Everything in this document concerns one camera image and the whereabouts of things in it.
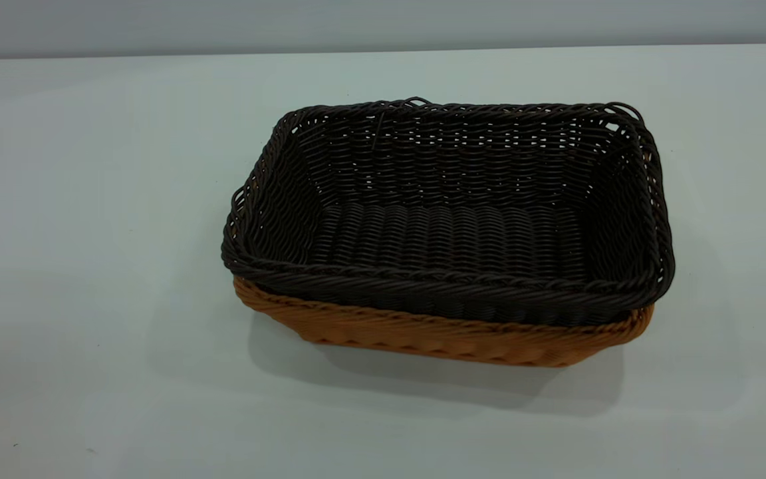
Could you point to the dark brown woven basket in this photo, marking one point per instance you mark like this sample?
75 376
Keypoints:
449 233

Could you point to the orange-brown woven basket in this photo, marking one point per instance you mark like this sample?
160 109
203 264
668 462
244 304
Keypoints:
423 337

